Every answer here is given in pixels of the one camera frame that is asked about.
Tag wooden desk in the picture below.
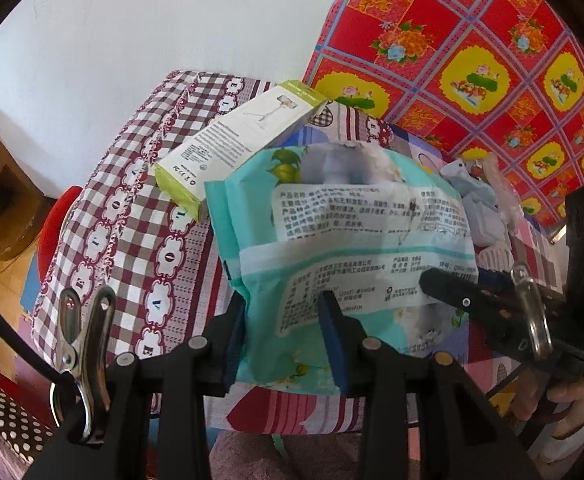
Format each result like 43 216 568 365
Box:
0 87 65 261

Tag shiny metal bracket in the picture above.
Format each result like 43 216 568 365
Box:
546 220 570 247

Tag clear plastic bag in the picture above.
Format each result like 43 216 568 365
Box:
472 152 527 233

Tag silver metal spring clip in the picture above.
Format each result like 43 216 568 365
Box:
510 261 555 361
57 286 118 445

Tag person's right hand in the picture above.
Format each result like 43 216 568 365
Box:
512 360 584 423

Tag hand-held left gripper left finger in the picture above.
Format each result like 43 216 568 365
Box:
24 292 247 480

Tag mauve plush clothing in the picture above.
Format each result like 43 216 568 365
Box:
209 430 373 480

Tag red floral printed cloth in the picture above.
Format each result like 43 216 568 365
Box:
304 0 584 241

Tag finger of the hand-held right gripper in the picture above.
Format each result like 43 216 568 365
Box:
474 267 517 288
418 266 522 331

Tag person's right forearm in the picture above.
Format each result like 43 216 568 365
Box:
524 395 584 468

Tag teal wet wipes pack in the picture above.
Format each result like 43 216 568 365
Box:
204 142 480 393

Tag patchwork heart print bedsheet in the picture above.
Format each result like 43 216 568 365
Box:
31 70 572 436

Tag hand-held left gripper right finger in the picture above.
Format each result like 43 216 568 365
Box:
317 291 540 480

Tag green white cardboard box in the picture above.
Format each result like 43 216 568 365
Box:
153 80 329 222

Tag thick black cable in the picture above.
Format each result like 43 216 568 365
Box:
0 277 75 391

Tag red plastic stool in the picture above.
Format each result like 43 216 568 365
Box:
36 185 84 283

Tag brown polka dot cloth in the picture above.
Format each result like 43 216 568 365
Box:
0 364 55 476

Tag light blue cloth items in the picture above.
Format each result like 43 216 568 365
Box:
439 159 497 211

